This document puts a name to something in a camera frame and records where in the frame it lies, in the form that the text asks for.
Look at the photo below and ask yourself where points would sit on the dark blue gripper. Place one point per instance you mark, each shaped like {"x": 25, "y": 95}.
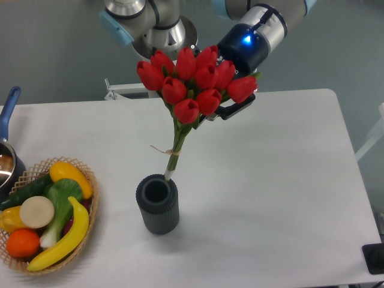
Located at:
{"x": 247, "y": 49}

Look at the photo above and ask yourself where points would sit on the red tulip bouquet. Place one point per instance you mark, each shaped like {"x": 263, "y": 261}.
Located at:
{"x": 192, "y": 87}

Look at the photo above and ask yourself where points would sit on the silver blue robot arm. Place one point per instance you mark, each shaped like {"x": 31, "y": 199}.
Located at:
{"x": 153, "y": 25}

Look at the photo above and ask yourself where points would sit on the dark grey ribbed vase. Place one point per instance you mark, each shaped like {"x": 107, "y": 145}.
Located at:
{"x": 157, "y": 199}

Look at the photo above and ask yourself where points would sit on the dark red vegetable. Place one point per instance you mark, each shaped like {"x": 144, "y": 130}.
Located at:
{"x": 67, "y": 227}

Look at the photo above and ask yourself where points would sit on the yellow squash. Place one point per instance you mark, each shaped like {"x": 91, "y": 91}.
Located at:
{"x": 63, "y": 170}

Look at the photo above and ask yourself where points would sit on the yellow banana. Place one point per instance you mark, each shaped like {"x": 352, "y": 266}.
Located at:
{"x": 67, "y": 244}

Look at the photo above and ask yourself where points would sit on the green bok choy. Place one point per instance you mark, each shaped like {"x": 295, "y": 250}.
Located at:
{"x": 58, "y": 193}

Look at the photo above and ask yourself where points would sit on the woven wicker basket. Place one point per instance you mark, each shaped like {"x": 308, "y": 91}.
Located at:
{"x": 36, "y": 171}

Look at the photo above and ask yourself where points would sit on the dark green cucumber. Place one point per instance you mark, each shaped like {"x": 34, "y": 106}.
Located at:
{"x": 31, "y": 189}

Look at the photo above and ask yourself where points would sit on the black device at edge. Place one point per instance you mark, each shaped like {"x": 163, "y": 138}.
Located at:
{"x": 373, "y": 255}

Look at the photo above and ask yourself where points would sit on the beige round disc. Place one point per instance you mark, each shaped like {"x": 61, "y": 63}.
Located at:
{"x": 36, "y": 212}

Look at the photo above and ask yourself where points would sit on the yellow bell pepper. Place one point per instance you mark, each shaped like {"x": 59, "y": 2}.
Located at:
{"x": 11, "y": 220}

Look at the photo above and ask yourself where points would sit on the orange fruit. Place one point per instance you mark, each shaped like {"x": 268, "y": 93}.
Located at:
{"x": 23, "y": 243}

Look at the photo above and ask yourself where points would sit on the white metal clamp bracket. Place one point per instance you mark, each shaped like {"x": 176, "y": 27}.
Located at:
{"x": 129, "y": 91}

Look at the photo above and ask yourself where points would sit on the white frame at right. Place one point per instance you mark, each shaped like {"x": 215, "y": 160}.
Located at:
{"x": 371, "y": 138}

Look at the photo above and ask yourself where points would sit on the blue handled saucepan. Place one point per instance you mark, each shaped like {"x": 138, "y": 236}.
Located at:
{"x": 12, "y": 167}

